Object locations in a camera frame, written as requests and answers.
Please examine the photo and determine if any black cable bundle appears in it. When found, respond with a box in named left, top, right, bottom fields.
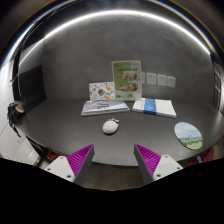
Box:
left=6, top=101, right=26, bottom=138

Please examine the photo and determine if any grey patterned book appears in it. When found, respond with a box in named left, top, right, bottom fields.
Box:
left=81, top=99, right=129, bottom=116

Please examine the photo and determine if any colourful illustrated card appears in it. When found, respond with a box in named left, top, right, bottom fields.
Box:
left=89, top=82, right=115, bottom=101

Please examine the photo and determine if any white book blue band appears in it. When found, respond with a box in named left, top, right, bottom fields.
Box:
left=132, top=98, right=177, bottom=118

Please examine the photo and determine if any round landscape mouse pad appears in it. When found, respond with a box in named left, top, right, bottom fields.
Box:
left=174, top=122, right=203, bottom=150

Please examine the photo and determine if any black monitor screen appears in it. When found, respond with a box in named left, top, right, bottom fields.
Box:
left=19, top=66, right=46, bottom=113

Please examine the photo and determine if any green food poster stand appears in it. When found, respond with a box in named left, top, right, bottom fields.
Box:
left=112, top=60, right=142, bottom=101

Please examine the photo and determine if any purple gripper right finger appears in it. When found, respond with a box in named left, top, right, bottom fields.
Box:
left=133, top=143, right=184, bottom=186

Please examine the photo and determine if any white computer mouse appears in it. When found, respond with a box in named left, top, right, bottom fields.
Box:
left=102, top=119, right=119, bottom=135

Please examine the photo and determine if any red crate under table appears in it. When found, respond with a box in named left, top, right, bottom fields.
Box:
left=187, top=148, right=214, bottom=167

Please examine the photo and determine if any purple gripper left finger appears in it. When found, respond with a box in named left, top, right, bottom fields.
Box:
left=43, top=143, right=96, bottom=187

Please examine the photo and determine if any white wall socket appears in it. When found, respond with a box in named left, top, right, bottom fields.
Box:
left=167, top=77, right=176, bottom=88
left=157, top=75, right=167, bottom=86
left=146, top=73, right=156, bottom=84
left=141, top=72, right=146, bottom=84

